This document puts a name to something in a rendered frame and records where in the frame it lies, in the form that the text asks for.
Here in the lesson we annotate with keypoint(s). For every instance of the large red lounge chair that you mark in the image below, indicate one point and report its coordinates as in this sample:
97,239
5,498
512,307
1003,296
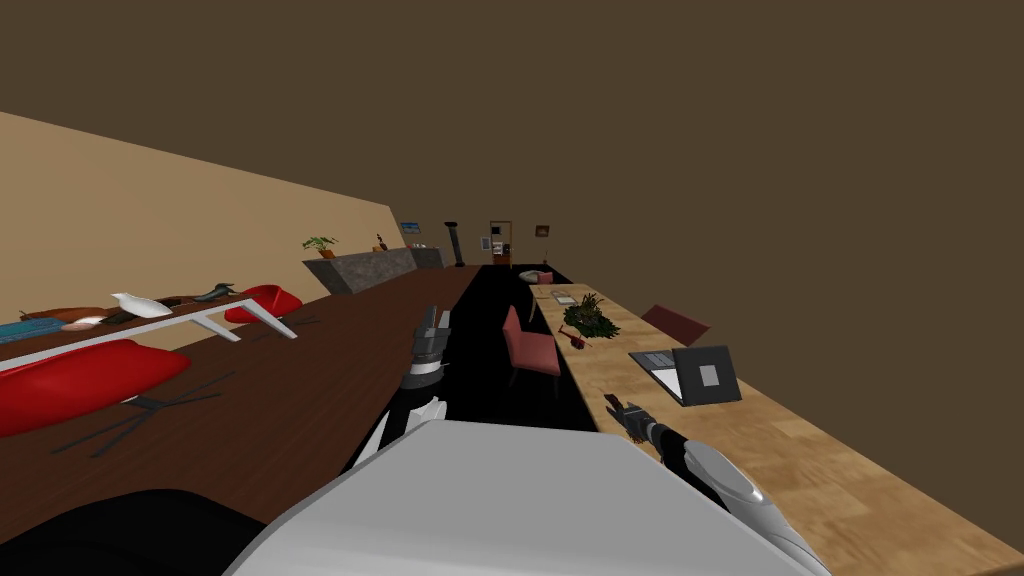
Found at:
72,382

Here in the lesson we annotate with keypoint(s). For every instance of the grey stone counter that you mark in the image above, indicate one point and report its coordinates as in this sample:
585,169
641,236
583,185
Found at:
368,270

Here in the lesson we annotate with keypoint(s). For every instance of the green leafy plant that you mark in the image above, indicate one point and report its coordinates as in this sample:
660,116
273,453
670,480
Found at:
590,317

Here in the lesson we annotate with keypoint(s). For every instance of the small red object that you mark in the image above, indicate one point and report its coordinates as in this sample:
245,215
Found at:
574,340

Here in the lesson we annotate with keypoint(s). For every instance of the grey open laptop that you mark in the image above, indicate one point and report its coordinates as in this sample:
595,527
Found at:
704,376

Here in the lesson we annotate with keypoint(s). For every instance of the dark red chair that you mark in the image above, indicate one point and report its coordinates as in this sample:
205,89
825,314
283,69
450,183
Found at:
676,323

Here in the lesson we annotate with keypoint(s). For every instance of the black floor lamp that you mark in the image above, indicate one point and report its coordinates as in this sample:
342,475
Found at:
456,244

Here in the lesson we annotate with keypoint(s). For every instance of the small red lounge chair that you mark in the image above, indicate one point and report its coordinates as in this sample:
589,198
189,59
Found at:
268,302

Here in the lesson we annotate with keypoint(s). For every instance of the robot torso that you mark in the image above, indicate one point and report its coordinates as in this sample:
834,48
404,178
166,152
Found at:
512,504

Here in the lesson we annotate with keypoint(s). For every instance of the light wooden table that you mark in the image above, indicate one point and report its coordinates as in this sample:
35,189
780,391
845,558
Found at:
808,464

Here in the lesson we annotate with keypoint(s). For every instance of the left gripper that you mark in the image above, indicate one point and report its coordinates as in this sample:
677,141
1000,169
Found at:
430,344

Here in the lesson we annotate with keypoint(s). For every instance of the grey paper sheet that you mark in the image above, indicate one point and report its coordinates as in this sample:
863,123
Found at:
563,298

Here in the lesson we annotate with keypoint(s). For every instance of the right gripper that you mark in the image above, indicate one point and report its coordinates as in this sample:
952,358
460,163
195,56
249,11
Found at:
640,422

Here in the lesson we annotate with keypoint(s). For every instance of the pink chair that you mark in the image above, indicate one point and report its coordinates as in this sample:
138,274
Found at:
546,278
530,346

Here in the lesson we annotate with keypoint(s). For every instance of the blue wall picture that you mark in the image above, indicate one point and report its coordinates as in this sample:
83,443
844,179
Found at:
410,228

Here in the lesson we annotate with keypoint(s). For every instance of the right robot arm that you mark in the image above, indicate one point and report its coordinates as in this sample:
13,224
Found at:
736,488

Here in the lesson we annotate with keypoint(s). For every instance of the white table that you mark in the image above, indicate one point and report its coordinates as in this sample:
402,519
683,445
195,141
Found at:
160,322

